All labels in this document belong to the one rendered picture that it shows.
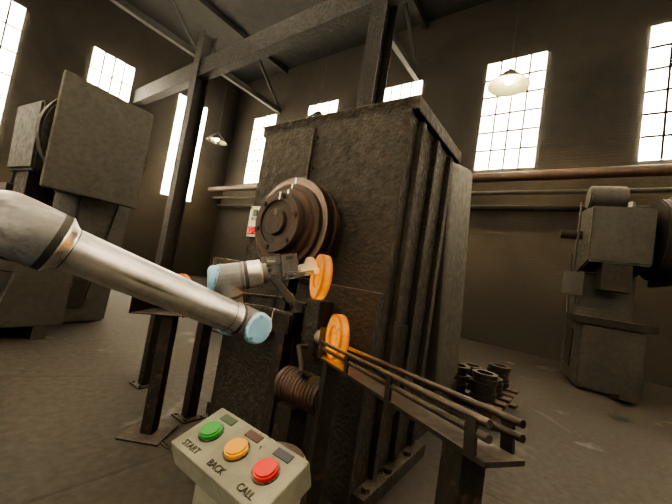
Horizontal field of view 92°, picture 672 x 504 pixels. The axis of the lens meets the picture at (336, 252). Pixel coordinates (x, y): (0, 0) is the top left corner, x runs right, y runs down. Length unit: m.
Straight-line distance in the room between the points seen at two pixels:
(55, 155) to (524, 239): 7.08
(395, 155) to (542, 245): 5.97
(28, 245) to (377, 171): 1.23
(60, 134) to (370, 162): 2.91
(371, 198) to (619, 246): 4.11
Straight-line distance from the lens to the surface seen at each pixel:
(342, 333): 1.11
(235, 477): 0.64
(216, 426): 0.72
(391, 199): 1.46
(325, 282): 1.06
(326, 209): 1.45
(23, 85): 11.68
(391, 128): 1.60
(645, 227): 5.34
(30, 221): 0.78
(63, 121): 3.85
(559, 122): 8.04
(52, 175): 3.77
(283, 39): 7.20
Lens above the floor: 0.93
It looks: 4 degrees up
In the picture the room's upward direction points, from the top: 9 degrees clockwise
